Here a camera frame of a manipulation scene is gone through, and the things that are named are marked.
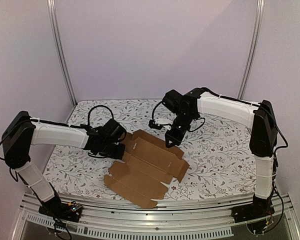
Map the aluminium front rail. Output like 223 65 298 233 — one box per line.
11 193 300 240

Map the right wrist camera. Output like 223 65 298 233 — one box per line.
148 118 173 130

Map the right aluminium frame post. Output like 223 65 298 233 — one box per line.
237 0 265 100

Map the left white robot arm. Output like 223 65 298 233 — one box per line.
0 111 127 217

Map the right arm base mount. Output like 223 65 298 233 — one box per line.
231 195 275 223

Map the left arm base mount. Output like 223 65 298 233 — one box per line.
38 192 83 223

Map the aluminium frame post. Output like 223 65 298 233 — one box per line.
47 0 78 107
237 0 265 100

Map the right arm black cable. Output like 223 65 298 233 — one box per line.
149 99 290 233

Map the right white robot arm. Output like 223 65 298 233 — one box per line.
162 87 278 218

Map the brown cardboard box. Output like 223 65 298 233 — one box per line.
103 129 190 209

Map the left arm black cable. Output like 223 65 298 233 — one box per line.
79 104 116 133

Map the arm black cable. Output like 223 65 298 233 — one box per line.
79 104 116 133
149 99 290 233

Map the left aluminium frame post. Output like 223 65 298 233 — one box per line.
47 0 78 107

